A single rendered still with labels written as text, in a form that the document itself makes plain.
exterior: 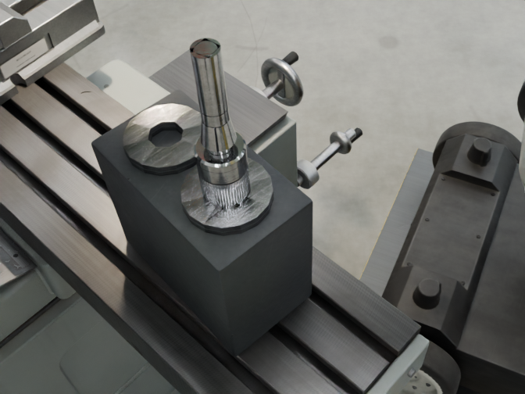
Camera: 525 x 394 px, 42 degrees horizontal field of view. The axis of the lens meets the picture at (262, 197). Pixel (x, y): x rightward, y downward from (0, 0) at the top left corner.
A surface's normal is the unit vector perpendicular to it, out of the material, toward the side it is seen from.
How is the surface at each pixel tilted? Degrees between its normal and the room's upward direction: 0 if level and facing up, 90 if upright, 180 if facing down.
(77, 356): 90
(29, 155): 0
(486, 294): 0
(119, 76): 0
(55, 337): 90
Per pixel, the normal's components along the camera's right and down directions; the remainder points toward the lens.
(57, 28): 0.76, 0.50
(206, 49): -0.05, -0.61
